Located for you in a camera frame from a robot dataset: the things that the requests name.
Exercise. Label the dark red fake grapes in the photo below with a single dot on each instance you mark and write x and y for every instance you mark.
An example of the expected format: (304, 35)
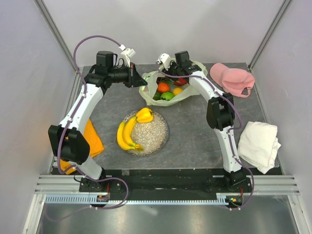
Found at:
(162, 80)

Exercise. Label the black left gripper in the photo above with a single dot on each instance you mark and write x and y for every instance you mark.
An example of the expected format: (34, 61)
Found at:
(134, 79)

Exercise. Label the translucent green plastic bag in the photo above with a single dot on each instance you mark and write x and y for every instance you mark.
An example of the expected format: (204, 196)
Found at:
(147, 92)

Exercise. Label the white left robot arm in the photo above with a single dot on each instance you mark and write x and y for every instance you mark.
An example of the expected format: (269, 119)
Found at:
(67, 139)

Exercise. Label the speckled glass plate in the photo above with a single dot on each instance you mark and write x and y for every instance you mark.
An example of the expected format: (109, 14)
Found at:
(151, 136)

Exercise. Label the orange fake orange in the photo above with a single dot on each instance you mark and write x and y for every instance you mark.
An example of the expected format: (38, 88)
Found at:
(163, 87)

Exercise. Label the yellow fake banana bunch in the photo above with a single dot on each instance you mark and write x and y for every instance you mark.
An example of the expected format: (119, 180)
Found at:
(124, 139)

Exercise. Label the red fake dragon fruit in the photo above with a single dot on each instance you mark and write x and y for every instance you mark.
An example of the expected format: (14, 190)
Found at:
(178, 81)

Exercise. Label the orange cloth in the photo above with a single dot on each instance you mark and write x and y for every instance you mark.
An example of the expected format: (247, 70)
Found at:
(94, 141)

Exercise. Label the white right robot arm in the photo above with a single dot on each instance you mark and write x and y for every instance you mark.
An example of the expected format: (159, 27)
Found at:
(220, 110)

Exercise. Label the white folded towel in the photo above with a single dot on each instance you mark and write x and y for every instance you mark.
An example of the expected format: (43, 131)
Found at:
(258, 145)

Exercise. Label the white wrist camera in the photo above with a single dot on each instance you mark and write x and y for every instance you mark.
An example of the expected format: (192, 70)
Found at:
(165, 60)
(126, 54)

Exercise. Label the pink baseball cap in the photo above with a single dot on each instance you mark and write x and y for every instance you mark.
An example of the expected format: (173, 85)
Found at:
(236, 81)

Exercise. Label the grey slotted cable duct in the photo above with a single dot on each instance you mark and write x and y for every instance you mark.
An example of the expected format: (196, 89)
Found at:
(95, 199)

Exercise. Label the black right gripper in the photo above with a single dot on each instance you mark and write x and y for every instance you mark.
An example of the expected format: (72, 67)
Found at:
(172, 64)

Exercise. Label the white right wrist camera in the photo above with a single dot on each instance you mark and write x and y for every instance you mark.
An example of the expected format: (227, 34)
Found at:
(165, 60)

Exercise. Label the yellow fake bell pepper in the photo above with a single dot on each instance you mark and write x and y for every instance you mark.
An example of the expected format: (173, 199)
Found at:
(145, 115)

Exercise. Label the yellow fake lemon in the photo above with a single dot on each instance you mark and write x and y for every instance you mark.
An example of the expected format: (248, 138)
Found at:
(177, 91)

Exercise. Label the green fake apple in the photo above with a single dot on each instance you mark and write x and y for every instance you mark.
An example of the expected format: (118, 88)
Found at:
(167, 96)

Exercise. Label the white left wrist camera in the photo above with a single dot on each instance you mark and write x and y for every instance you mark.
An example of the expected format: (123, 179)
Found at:
(126, 54)

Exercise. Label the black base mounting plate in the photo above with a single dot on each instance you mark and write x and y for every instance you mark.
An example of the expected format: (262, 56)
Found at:
(210, 181)

